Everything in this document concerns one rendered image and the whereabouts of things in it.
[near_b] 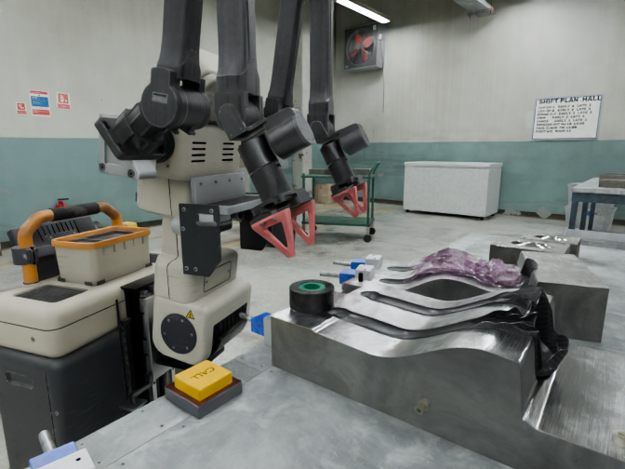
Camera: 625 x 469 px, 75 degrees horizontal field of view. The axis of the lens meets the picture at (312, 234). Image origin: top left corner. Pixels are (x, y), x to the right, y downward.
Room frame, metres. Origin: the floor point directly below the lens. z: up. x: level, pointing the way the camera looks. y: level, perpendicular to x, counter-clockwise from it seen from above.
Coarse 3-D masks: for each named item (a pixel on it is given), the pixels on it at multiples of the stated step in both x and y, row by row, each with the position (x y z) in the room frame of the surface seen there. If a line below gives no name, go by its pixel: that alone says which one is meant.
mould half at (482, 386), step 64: (320, 320) 0.61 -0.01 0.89; (384, 320) 0.63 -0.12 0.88; (448, 320) 0.58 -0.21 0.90; (320, 384) 0.57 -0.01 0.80; (384, 384) 0.50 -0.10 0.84; (448, 384) 0.45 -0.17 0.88; (512, 384) 0.41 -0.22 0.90; (576, 384) 0.48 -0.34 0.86; (512, 448) 0.41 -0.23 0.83; (576, 448) 0.37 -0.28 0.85
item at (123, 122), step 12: (132, 108) 0.77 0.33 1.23; (108, 120) 0.78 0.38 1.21; (120, 120) 0.77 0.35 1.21; (132, 120) 0.77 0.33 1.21; (144, 120) 0.76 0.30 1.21; (108, 132) 0.76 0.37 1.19; (120, 132) 0.77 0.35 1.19; (132, 132) 0.76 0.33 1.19; (144, 132) 0.77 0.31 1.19; (156, 132) 0.78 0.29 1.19; (108, 144) 0.75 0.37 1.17; (120, 144) 0.76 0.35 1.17; (132, 144) 0.77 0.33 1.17; (144, 144) 0.78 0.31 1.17; (156, 144) 0.80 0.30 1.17; (120, 156) 0.75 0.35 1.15; (132, 156) 0.77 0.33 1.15; (144, 156) 0.80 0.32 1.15; (156, 156) 0.83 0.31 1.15
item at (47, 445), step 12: (48, 432) 0.43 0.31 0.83; (48, 444) 0.40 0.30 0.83; (72, 444) 0.39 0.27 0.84; (36, 456) 0.38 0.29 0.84; (48, 456) 0.37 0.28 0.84; (60, 456) 0.37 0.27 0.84; (72, 456) 0.36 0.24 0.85; (84, 456) 0.36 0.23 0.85; (36, 468) 0.36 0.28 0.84; (48, 468) 0.34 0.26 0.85; (60, 468) 0.34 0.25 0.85; (72, 468) 0.34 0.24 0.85; (84, 468) 0.34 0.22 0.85
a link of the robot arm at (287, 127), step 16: (224, 112) 0.69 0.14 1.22; (288, 112) 0.68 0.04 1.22; (224, 128) 0.69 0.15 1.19; (240, 128) 0.68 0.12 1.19; (256, 128) 0.70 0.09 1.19; (272, 128) 0.69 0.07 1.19; (288, 128) 0.67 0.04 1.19; (304, 128) 0.68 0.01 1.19; (272, 144) 0.68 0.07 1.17; (288, 144) 0.67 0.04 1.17; (304, 144) 0.67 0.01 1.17
